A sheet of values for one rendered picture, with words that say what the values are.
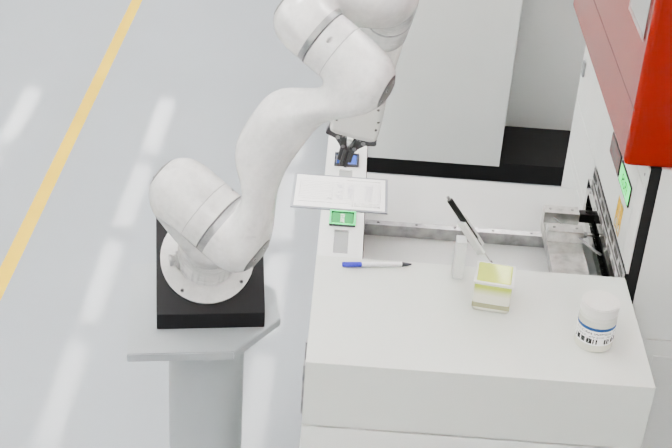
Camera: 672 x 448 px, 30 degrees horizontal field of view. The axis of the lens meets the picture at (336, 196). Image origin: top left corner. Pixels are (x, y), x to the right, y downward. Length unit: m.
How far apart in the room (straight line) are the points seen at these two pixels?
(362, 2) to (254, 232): 0.43
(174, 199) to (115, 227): 2.28
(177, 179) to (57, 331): 1.84
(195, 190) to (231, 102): 3.14
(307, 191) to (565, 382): 0.78
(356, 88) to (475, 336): 0.60
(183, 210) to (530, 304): 0.72
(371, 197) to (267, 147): 0.71
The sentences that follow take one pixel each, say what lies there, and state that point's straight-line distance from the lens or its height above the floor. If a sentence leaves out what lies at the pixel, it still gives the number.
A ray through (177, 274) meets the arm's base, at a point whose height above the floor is 0.92.
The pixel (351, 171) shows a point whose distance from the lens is 2.86.
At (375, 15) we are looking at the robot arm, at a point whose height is 1.57.
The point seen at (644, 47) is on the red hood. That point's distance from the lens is 2.38.
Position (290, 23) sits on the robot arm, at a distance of 2.01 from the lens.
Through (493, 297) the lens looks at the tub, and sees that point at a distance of 2.41.
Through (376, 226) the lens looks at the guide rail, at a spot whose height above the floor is 0.84.
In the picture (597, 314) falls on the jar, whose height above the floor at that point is 1.05.
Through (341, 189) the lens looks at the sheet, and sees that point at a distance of 2.77.
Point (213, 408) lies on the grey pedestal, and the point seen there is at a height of 0.61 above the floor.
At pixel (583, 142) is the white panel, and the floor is 0.94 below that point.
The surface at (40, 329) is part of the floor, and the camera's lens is 3.97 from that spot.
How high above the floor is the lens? 2.35
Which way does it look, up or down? 30 degrees down
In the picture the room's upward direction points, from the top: 4 degrees clockwise
